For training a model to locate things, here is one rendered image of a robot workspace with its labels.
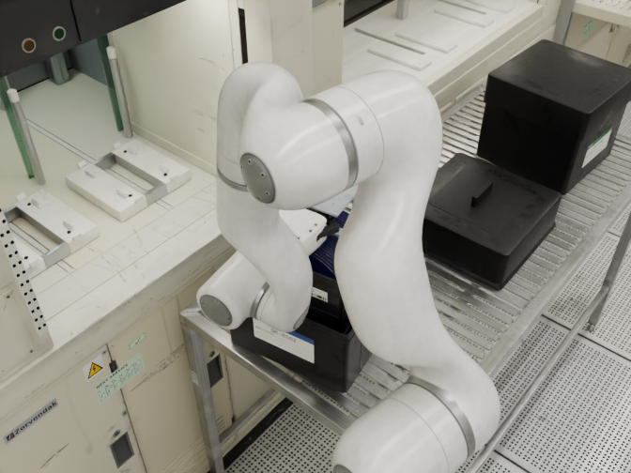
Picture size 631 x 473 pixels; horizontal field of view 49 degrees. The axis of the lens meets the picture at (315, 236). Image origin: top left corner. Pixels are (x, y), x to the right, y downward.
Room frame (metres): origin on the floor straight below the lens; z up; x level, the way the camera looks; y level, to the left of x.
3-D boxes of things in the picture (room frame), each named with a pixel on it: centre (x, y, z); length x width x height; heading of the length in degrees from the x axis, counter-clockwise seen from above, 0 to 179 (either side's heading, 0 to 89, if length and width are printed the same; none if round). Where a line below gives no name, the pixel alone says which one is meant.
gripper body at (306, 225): (0.89, 0.05, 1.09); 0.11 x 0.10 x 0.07; 150
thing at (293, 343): (0.99, -0.01, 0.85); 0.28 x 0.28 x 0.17; 60
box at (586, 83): (1.61, -0.64, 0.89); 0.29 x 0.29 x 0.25; 46
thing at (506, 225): (1.28, -0.39, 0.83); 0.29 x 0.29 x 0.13; 51
